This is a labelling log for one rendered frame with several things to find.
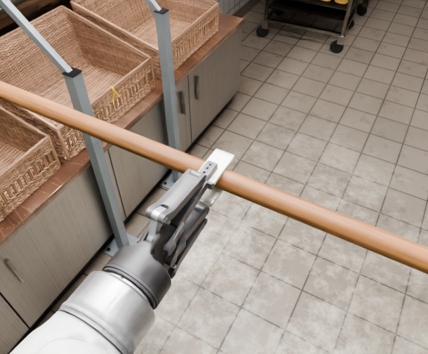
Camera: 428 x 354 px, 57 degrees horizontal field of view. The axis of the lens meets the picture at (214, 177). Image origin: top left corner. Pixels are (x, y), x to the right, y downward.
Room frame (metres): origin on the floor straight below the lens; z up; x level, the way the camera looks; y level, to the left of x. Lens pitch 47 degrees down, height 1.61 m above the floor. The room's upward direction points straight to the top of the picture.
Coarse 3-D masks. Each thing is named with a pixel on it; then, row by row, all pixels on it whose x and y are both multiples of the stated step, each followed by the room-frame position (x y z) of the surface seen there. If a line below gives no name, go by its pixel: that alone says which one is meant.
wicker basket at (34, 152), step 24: (0, 120) 1.11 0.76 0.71; (24, 120) 1.06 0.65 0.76; (0, 144) 1.13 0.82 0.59; (24, 144) 1.07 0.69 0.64; (48, 144) 1.00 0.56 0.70; (0, 168) 1.00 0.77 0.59; (24, 168) 0.90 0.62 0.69; (48, 168) 0.97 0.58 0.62; (0, 192) 0.80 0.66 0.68; (24, 192) 0.86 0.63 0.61; (0, 216) 0.77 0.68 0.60
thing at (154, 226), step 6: (156, 210) 0.27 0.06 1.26; (162, 210) 0.28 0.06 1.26; (150, 216) 0.27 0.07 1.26; (156, 216) 0.27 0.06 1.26; (150, 222) 0.27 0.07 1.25; (156, 222) 0.26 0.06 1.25; (168, 222) 0.27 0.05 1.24; (150, 228) 0.26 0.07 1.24; (156, 228) 0.26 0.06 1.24; (150, 234) 0.26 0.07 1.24; (150, 240) 0.25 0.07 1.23
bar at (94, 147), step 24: (0, 0) 1.13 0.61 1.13; (144, 0) 1.49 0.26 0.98; (24, 24) 1.10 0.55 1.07; (168, 24) 1.47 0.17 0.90; (48, 48) 1.08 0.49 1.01; (168, 48) 1.46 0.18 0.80; (72, 72) 1.04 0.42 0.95; (168, 72) 1.44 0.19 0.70; (72, 96) 1.03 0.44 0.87; (168, 96) 1.45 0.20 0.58; (168, 120) 1.45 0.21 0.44; (96, 144) 1.03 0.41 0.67; (96, 168) 1.03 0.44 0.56; (120, 216) 1.05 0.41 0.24; (120, 240) 1.02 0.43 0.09
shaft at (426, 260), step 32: (0, 96) 0.58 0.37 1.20; (32, 96) 0.56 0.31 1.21; (96, 128) 0.48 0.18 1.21; (160, 160) 0.42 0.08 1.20; (192, 160) 0.40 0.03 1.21; (256, 192) 0.35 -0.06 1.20; (320, 224) 0.30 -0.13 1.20; (352, 224) 0.29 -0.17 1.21; (384, 256) 0.26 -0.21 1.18; (416, 256) 0.25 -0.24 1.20
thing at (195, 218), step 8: (208, 208) 0.35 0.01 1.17; (192, 216) 0.33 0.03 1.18; (200, 216) 0.33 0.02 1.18; (184, 224) 0.31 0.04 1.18; (192, 224) 0.31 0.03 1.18; (184, 232) 0.30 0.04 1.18; (184, 240) 0.29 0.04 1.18; (176, 248) 0.27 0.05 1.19; (184, 248) 0.28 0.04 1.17; (168, 256) 0.26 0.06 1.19; (176, 256) 0.26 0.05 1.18; (168, 264) 0.25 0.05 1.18
